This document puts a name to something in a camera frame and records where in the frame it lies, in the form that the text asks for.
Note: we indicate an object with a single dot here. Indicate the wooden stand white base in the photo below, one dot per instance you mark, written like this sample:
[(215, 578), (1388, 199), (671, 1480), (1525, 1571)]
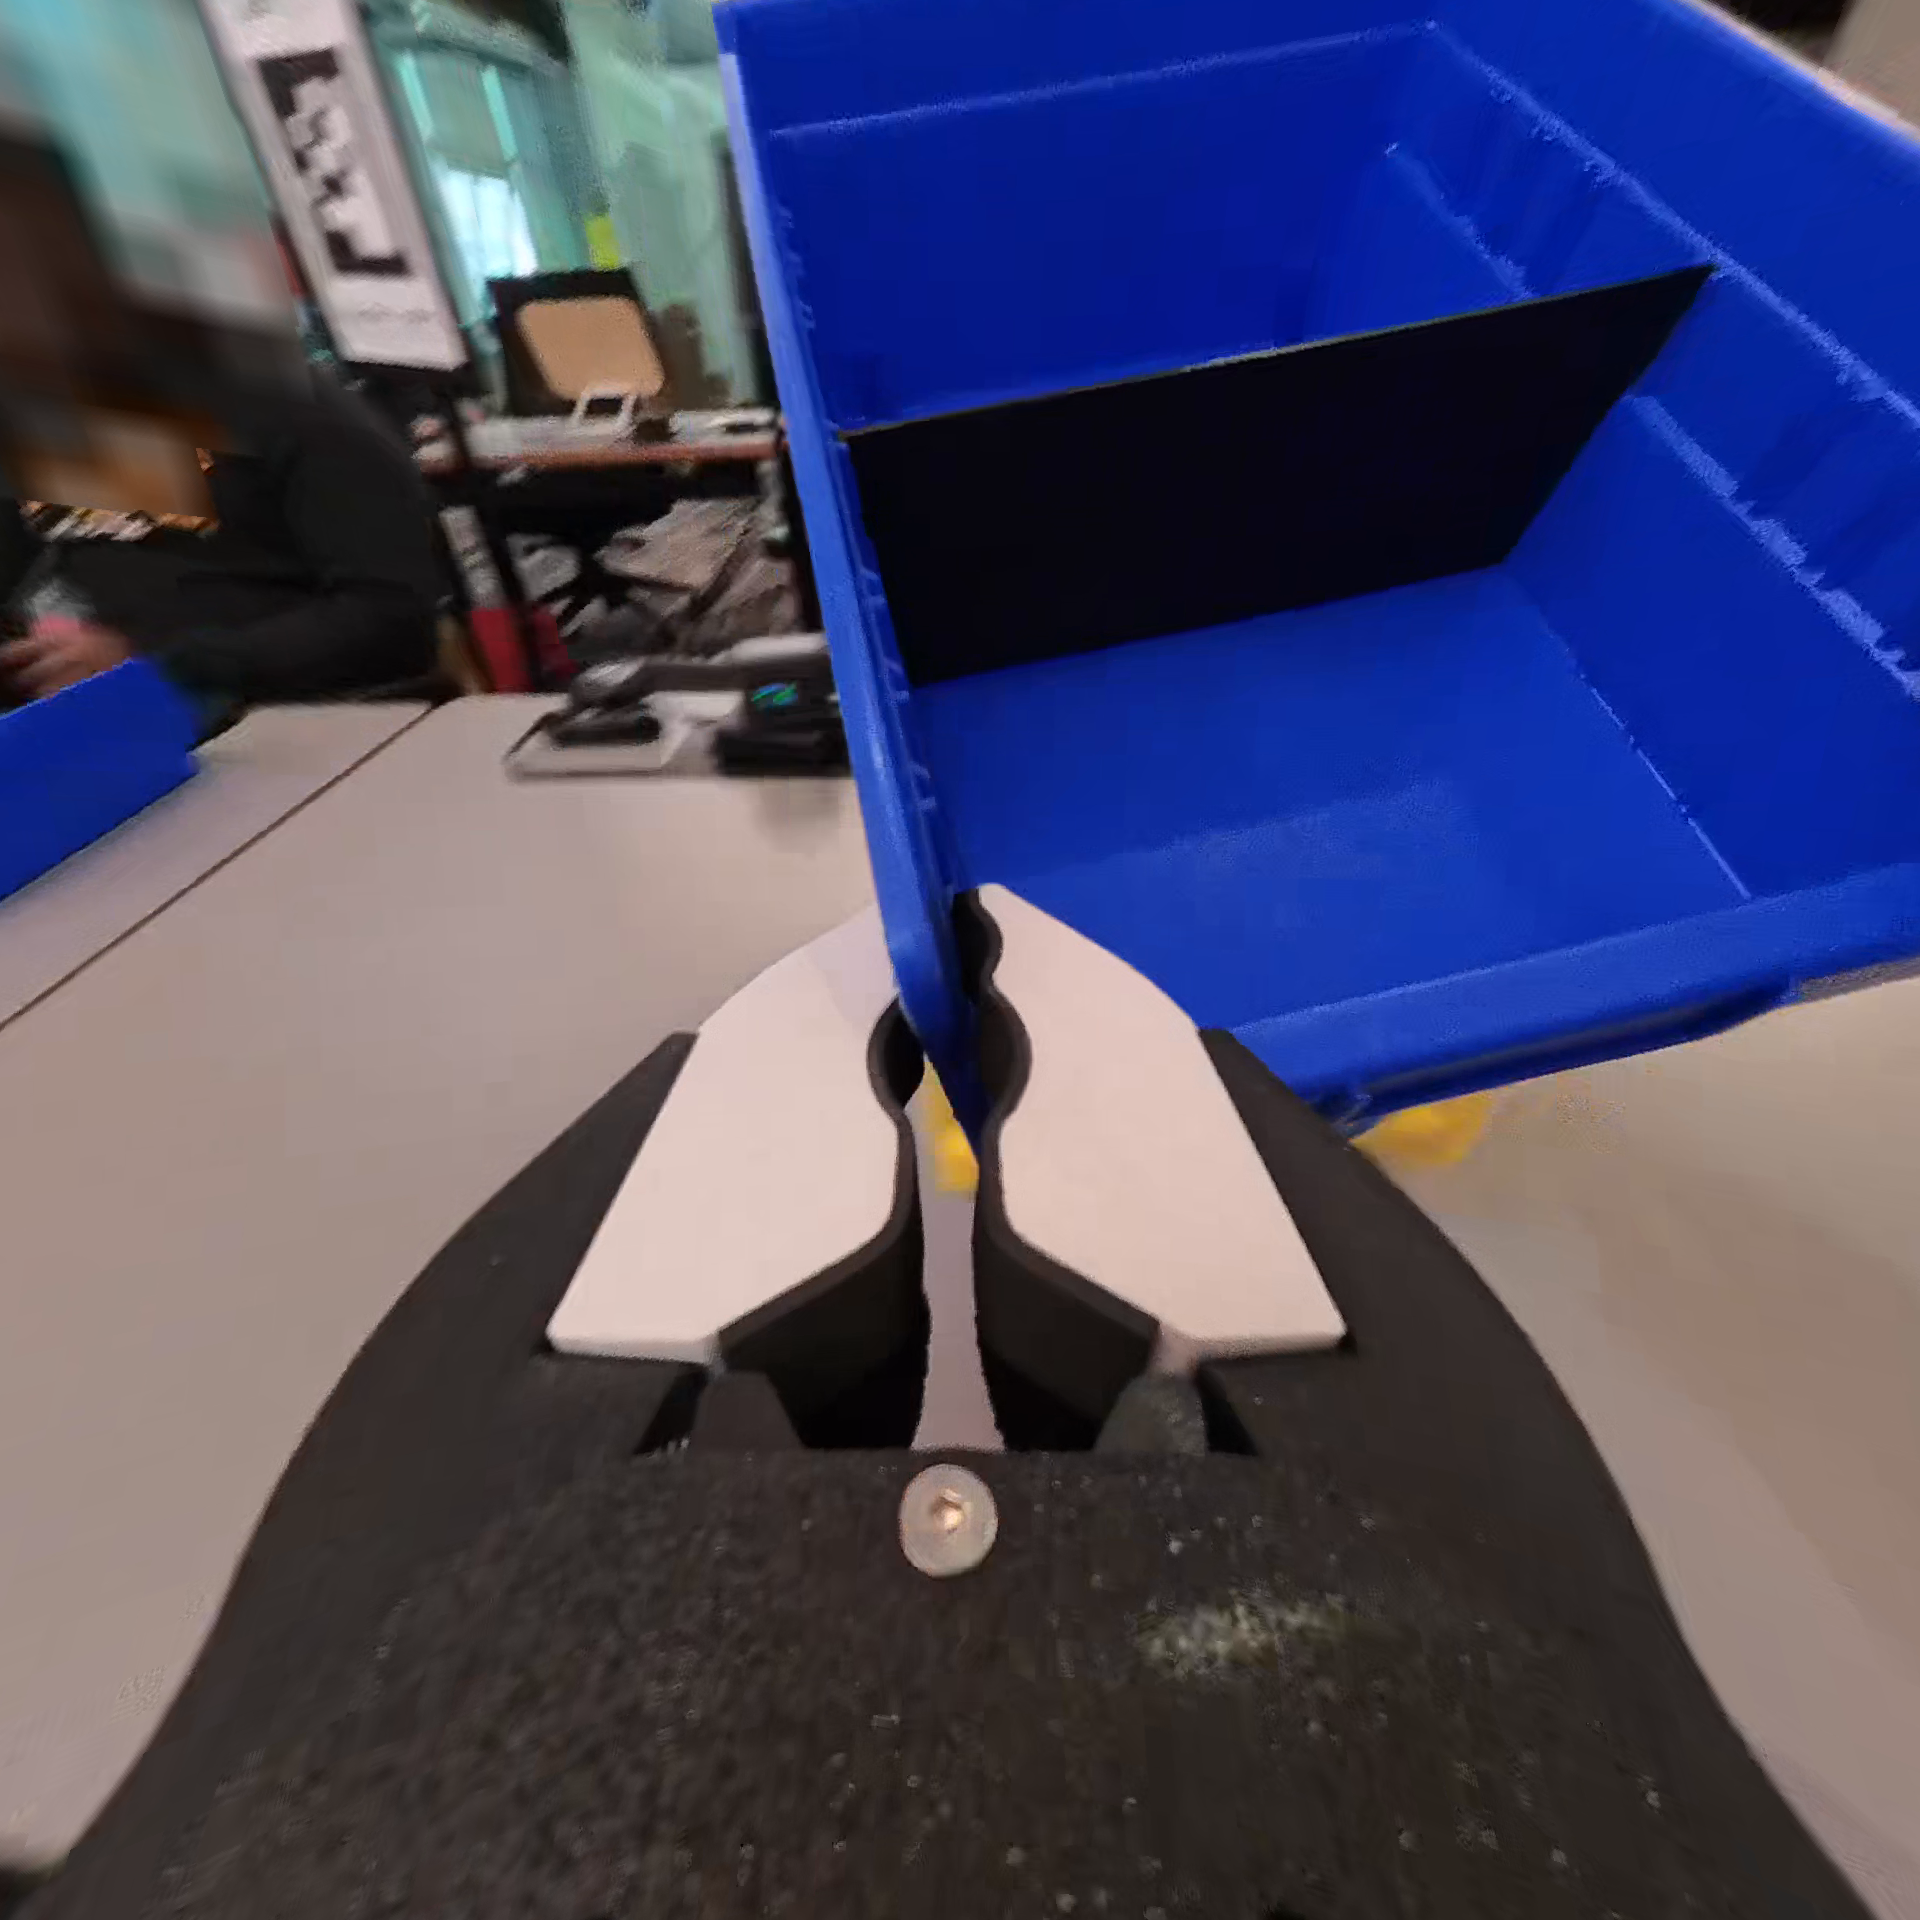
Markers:
[(584, 345)]

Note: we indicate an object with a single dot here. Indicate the black bin divider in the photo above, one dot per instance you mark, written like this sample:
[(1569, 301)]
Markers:
[(1201, 494)]

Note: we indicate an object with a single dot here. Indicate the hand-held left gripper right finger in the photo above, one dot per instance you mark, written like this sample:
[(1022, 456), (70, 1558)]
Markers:
[(1155, 1185)]

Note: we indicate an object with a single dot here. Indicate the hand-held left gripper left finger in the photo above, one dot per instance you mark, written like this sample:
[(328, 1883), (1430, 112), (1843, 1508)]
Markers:
[(750, 1185)]

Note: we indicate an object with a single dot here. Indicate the black power bank with display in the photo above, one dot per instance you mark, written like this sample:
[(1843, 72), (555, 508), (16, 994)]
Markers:
[(781, 735)]

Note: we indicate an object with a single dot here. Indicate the blue plastic bin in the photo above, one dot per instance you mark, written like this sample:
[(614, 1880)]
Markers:
[(74, 781), (1351, 751)]

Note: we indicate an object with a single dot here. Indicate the black framed printed sign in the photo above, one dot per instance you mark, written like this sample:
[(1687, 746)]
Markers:
[(345, 195)]

